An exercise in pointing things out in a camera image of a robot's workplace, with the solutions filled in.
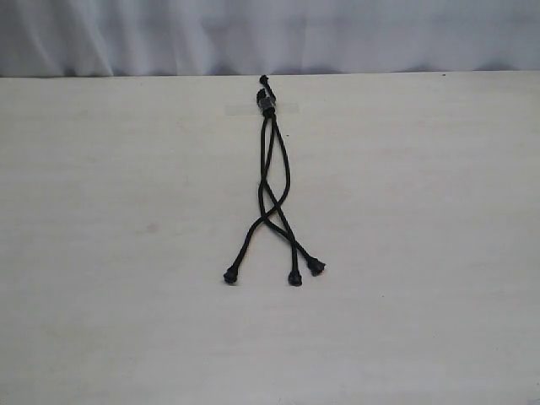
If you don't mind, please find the white backdrop curtain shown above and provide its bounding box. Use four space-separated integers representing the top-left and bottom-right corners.
1 1 539 78

